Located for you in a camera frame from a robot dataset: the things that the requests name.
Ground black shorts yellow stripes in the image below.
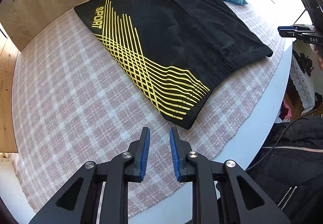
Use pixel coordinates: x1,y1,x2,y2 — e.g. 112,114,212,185
74,0,273,130

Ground white lace cloth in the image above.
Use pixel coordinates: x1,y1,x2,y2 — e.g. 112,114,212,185
290,49,315,113

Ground black jacket with zippers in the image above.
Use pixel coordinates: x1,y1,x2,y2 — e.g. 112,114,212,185
247,116,322,223

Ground pink white plaid cloth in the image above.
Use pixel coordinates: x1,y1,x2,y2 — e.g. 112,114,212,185
12,0,290,223

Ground knotty pine plank panel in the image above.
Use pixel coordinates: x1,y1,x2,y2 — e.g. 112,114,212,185
0,25,19,153

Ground black cable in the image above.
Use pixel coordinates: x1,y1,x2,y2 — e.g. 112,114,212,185
246,105,323,172

